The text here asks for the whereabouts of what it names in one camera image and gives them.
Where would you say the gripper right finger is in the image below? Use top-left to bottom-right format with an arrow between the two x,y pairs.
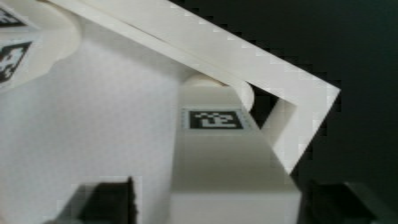
300,181 -> 398,224

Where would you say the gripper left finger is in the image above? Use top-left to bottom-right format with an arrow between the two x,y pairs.
55,177 -> 138,224

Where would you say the white desk top tray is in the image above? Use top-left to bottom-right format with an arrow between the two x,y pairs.
0,0 -> 259,224

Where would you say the white leg with marker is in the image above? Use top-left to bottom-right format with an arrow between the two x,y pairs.
0,0 -> 81,92

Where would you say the white front rail barrier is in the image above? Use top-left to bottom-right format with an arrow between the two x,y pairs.
81,0 -> 339,169

